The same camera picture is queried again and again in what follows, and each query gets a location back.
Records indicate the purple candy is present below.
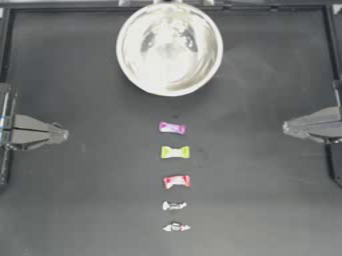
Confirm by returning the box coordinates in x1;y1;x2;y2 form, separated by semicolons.
158;121;188;135

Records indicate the steel bowl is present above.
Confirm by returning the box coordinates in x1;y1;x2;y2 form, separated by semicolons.
115;1;225;98

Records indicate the black and white candy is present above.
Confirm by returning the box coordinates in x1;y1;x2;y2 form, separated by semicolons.
161;200;189;212
162;221;193;233

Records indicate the red candy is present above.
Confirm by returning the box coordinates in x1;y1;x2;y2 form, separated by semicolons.
162;174;193;190

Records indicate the green candy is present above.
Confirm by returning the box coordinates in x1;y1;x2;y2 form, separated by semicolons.
161;145;192;160

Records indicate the black table frame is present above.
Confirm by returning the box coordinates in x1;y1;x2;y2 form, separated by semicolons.
0;0;342;193

